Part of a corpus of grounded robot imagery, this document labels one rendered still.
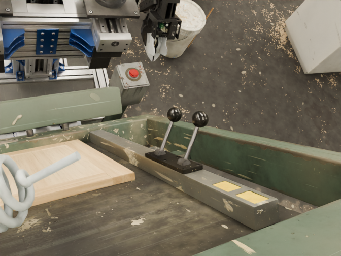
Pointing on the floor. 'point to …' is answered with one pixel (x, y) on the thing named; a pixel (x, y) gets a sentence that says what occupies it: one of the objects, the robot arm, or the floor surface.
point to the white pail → (186, 27)
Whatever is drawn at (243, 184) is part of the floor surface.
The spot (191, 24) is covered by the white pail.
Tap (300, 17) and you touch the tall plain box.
